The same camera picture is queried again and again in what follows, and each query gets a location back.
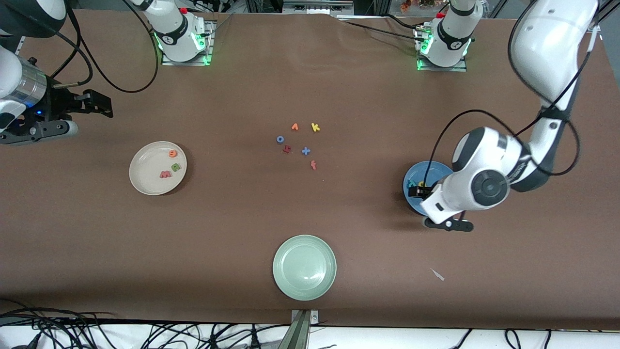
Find blue round plate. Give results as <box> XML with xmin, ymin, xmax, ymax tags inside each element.
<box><xmin>403</xmin><ymin>161</ymin><xmax>456</xmax><ymax>216</ymax></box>

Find beige round plate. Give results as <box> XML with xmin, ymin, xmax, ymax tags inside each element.
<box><xmin>129</xmin><ymin>141</ymin><xmax>188</xmax><ymax>196</ymax></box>

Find green round plate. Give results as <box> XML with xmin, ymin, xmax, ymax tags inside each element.
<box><xmin>272</xmin><ymin>235</ymin><xmax>337</xmax><ymax>301</ymax></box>

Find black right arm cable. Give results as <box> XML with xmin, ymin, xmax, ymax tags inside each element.
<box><xmin>48</xmin><ymin>0</ymin><xmax>160</xmax><ymax>94</ymax></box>

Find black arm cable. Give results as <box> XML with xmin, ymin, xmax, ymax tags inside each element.
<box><xmin>48</xmin><ymin>0</ymin><xmax>160</xmax><ymax>94</ymax></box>
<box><xmin>426</xmin><ymin>0</ymin><xmax>601</xmax><ymax>214</ymax></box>

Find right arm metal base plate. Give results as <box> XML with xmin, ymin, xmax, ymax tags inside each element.
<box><xmin>161</xmin><ymin>20</ymin><xmax>215</xmax><ymax>66</ymax></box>

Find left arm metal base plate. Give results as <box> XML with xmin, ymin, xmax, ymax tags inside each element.
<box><xmin>416</xmin><ymin>27</ymin><xmax>468</xmax><ymax>73</ymax></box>

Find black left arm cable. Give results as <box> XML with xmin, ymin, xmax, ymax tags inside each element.
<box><xmin>426</xmin><ymin>0</ymin><xmax>601</xmax><ymax>214</ymax></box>

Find black floor cables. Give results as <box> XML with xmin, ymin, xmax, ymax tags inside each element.
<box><xmin>448</xmin><ymin>329</ymin><xmax>553</xmax><ymax>349</ymax></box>

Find black cable on table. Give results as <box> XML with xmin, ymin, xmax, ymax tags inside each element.
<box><xmin>335</xmin><ymin>15</ymin><xmax>428</xmax><ymax>44</ymax></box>

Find metal table edge bracket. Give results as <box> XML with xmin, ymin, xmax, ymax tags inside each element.
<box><xmin>291</xmin><ymin>309</ymin><xmax>319</xmax><ymax>349</ymax></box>

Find aluminium background frame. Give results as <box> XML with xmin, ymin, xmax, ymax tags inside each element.
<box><xmin>245</xmin><ymin>0</ymin><xmax>388</xmax><ymax>16</ymax></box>

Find black floor cable bundle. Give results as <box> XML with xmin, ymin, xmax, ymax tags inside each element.
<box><xmin>0</xmin><ymin>300</ymin><xmax>291</xmax><ymax>349</ymax></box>

